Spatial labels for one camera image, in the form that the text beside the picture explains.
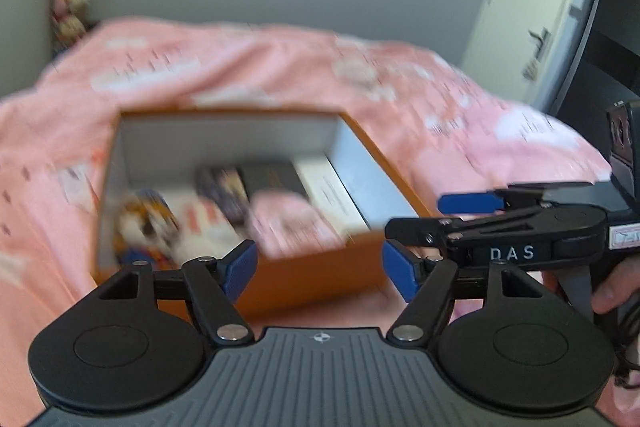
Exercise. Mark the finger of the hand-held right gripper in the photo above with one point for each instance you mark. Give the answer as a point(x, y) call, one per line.
point(470, 202)
point(420, 232)

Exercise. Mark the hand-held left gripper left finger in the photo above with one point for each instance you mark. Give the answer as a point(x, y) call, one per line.
point(241, 269)

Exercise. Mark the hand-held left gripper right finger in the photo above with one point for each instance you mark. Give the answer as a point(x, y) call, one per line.
point(400, 269)

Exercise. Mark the orange cardboard box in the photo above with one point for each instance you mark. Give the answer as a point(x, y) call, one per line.
point(310, 282)

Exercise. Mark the pink fabric pouch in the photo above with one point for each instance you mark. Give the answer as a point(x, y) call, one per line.
point(295, 222)

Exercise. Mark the dark patterned pouch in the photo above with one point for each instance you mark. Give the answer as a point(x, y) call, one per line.
point(222, 192)

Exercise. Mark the red panda plush toy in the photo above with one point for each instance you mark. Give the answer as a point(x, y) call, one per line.
point(150, 227)

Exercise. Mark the person's right hand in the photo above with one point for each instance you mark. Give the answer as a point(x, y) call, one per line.
point(617, 292)

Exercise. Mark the pink printed blanket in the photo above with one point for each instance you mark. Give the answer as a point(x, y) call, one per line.
point(250, 67)

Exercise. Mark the dark wardrobe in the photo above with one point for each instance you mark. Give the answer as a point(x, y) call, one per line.
point(610, 32)

